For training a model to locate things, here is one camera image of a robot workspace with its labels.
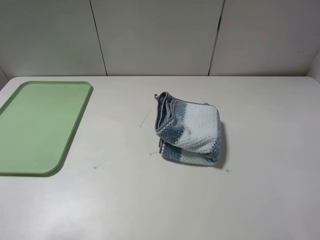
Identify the green plastic tray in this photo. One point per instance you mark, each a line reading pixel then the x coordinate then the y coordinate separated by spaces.
pixel 38 123

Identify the blue white striped towel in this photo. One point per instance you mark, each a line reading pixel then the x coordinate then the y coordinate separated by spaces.
pixel 189 133

